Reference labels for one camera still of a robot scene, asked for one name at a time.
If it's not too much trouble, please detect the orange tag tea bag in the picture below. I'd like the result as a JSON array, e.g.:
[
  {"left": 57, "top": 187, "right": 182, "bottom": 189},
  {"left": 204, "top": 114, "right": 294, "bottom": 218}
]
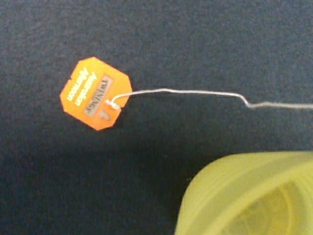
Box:
[{"left": 60, "top": 57, "right": 313, "bottom": 131}]

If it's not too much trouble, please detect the black tablecloth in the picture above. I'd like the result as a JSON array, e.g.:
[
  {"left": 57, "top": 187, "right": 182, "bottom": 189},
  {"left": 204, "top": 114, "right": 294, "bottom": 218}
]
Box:
[{"left": 0, "top": 0, "right": 313, "bottom": 235}]

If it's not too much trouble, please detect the yellow cup front left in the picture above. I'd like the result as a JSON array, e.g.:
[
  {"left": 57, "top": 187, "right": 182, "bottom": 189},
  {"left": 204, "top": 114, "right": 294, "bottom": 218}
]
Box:
[{"left": 175, "top": 151, "right": 313, "bottom": 235}]

